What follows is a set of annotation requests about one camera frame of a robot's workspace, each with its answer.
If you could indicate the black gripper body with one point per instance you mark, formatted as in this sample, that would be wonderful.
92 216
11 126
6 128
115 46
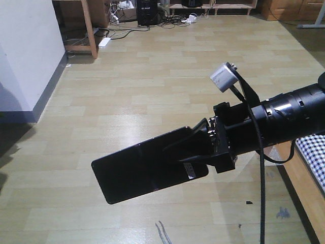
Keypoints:
235 135

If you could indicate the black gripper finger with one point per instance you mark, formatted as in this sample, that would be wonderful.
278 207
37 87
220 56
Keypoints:
197 141
200 159

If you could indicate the black foldable phone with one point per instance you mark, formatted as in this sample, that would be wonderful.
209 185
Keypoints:
142 168

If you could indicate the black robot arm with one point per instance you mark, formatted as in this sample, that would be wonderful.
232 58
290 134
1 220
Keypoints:
282 118

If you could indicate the checkered bed sheet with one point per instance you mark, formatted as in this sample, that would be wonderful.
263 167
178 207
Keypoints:
311 148

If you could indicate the white power strip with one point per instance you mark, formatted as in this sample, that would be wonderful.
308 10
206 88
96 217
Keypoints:
104 42

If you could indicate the wooden cabinet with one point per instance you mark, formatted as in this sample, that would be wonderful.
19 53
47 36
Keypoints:
290 10

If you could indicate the black computer tower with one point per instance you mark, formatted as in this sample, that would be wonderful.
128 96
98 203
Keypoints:
147 12

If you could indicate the wooden shelf unit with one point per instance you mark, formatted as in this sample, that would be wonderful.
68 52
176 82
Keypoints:
72 15

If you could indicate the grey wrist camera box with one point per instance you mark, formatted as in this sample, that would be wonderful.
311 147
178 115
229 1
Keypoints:
224 76

